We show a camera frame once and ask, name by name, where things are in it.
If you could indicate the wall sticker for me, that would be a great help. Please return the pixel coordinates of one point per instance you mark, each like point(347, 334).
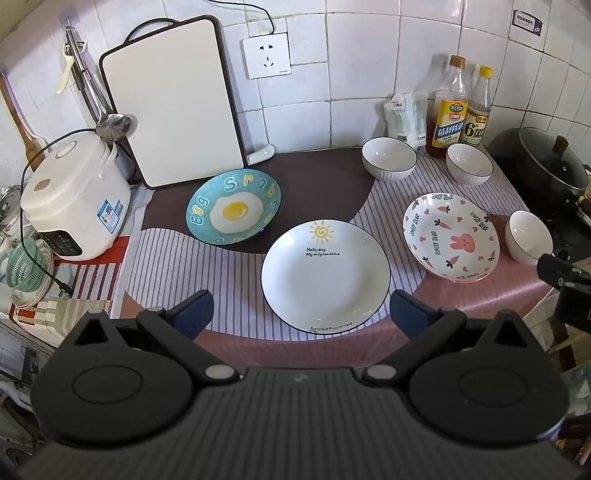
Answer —
point(527, 23)

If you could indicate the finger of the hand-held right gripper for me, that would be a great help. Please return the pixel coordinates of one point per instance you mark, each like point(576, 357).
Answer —
point(561, 272)

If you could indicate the pink bunny print plate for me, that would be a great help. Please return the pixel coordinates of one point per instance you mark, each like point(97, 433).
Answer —
point(452, 235)

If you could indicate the wooden spatula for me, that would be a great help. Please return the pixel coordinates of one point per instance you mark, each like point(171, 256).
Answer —
point(25, 134)

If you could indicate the red striped cloth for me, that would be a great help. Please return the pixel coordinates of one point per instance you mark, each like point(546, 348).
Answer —
point(101, 263)

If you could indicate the white plastic spoon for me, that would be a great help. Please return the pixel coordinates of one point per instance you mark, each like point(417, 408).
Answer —
point(67, 69)

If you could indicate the steel ladle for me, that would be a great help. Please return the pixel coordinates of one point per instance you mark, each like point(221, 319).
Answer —
point(99, 106)

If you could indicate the blue fried egg plate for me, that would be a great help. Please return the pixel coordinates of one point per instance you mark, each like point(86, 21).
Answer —
point(235, 207)

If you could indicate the white bowl with dark rim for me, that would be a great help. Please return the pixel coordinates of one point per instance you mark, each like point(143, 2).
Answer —
point(526, 235)
point(468, 161)
point(388, 157)

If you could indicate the green plastic colander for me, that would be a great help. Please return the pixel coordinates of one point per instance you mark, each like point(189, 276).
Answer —
point(25, 267)

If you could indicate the white plate with sun print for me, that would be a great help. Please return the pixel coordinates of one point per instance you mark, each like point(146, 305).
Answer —
point(323, 277)

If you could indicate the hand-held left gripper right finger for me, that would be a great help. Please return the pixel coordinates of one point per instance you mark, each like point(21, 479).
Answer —
point(408, 314)

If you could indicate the white salt bag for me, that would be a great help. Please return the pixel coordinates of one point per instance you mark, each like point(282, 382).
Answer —
point(404, 120)

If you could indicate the glass wok lid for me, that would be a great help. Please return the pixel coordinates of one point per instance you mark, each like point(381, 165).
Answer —
point(545, 157)

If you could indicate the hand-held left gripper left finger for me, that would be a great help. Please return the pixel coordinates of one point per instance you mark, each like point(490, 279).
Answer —
point(196, 313)

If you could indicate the clear vinegar bottle yellow cap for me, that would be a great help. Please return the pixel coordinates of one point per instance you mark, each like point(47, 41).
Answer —
point(478, 115)

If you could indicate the white rice cooker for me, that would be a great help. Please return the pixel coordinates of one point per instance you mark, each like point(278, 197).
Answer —
point(74, 194)

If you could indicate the white cutting board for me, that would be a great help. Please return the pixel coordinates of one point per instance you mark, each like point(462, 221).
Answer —
point(171, 101)

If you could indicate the black wok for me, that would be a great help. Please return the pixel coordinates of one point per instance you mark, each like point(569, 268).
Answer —
point(512, 166)

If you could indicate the white wall socket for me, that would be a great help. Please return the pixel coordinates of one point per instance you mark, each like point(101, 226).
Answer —
point(267, 55)

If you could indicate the cooking wine bottle yellow label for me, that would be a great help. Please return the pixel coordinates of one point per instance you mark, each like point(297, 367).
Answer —
point(449, 120)

